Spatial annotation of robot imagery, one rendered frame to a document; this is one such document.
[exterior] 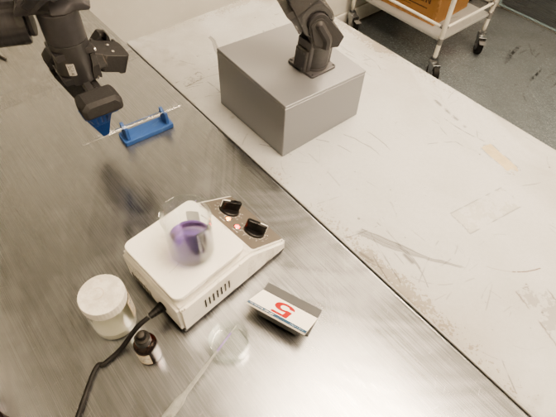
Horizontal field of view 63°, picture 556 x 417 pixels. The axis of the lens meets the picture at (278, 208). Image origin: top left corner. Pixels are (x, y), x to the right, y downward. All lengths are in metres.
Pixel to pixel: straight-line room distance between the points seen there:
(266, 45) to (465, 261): 0.53
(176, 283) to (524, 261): 0.54
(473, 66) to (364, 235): 2.29
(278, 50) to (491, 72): 2.17
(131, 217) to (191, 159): 0.16
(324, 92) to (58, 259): 0.52
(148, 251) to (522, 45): 2.92
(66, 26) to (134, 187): 0.27
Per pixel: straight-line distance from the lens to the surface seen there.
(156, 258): 0.62
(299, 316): 0.65
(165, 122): 0.91
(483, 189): 0.89
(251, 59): 0.87
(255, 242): 0.66
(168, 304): 0.61
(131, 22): 2.16
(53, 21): 0.73
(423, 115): 1.00
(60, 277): 0.76
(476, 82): 2.84
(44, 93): 1.08
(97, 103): 0.73
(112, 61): 0.79
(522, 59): 3.17
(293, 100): 0.79
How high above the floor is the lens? 1.50
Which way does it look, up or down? 52 degrees down
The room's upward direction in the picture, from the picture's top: 3 degrees clockwise
